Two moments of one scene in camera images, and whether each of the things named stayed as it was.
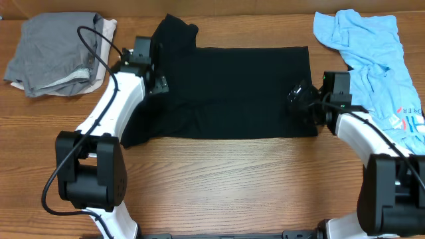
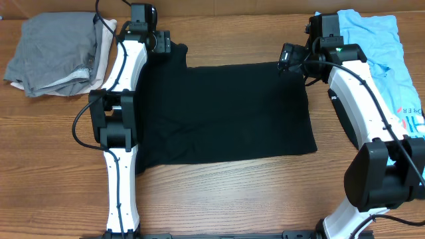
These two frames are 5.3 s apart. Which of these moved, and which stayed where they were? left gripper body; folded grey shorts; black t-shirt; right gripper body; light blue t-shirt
Moved: right gripper body; left gripper body; black t-shirt
Stayed: folded grey shorts; light blue t-shirt
